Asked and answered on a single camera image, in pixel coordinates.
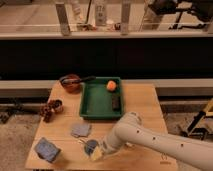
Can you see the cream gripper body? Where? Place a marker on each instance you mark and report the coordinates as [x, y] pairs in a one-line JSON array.
[[97, 154]]

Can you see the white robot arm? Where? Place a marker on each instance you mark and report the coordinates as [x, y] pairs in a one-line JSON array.
[[129, 129]]

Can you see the brown bowl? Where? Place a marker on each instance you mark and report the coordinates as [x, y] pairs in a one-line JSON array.
[[71, 88]]

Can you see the blue glass cup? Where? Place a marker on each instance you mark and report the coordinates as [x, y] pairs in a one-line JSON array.
[[87, 150]]

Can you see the grey folded cloth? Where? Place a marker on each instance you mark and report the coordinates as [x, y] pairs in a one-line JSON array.
[[81, 129]]

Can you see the blue sponge block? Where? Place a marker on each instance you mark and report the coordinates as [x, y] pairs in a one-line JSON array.
[[47, 150]]

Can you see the green plastic tray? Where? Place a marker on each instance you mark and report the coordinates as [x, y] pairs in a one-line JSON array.
[[96, 100]]

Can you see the small metal cup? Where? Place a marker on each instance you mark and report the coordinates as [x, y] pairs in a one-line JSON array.
[[58, 106]]

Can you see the brown toy figure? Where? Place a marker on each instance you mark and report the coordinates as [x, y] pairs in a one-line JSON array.
[[47, 111]]

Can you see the orange fruit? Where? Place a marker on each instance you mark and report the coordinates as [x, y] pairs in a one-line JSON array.
[[111, 85]]

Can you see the black tripod stand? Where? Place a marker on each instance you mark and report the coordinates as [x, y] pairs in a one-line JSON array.
[[201, 125]]

